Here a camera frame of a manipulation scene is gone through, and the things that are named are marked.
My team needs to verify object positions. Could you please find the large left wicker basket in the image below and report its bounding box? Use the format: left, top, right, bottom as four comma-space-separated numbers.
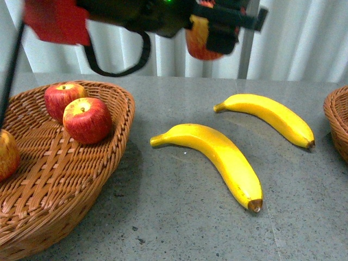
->
1, 81, 135, 260

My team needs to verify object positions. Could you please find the large red apple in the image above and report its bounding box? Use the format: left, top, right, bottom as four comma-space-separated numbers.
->
0, 129, 20, 182

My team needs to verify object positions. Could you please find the right wicker basket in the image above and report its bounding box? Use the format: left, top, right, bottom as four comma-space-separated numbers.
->
323, 85, 347, 163

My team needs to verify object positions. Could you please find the red apple in basket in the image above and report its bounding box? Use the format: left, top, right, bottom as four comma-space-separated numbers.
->
44, 82, 88, 123
63, 97, 113, 144

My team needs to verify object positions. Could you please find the orange-red apple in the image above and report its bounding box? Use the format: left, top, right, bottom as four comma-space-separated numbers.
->
185, 15, 223, 61

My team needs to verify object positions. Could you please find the black straight cable left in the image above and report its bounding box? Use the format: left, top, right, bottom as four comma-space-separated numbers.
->
0, 20, 25, 128

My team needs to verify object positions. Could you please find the yellow banana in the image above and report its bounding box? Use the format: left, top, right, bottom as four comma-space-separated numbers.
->
150, 123, 263, 213
213, 94, 315, 150

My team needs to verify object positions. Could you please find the back red apple in basket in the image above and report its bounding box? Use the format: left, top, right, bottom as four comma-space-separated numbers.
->
44, 82, 88, 123

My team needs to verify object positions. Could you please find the black looped cable left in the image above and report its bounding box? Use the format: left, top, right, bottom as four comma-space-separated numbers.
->
83, 30, 152, 78

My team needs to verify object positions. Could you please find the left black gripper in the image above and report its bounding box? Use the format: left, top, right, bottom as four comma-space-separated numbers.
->
119, 0, 268, 55

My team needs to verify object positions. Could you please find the front red apple in basket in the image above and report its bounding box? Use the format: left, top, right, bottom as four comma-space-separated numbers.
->
63, 97, 113, 144

